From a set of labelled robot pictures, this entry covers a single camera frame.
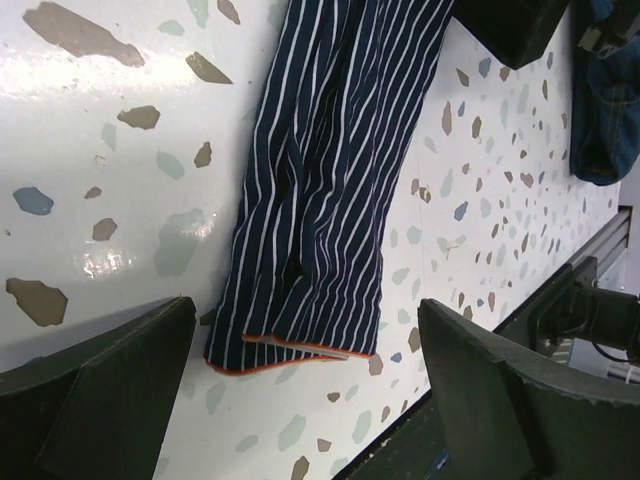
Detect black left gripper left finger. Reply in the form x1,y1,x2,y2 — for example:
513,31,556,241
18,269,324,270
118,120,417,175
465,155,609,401
1,297,195,479

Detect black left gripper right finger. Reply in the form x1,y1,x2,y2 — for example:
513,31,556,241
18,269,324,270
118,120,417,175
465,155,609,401
419,299,639,479

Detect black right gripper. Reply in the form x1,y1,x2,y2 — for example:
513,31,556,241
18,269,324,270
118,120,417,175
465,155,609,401
453,0,569,69

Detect navy white striped underwear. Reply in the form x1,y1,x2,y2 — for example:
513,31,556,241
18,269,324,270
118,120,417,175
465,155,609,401
204,1,453,374

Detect dark blue folded garment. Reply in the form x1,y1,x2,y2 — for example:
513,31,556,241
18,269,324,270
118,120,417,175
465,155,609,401
570,1,639,186

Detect aluminium frame rail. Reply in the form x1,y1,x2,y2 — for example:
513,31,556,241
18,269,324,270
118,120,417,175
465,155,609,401
568,205,633,280

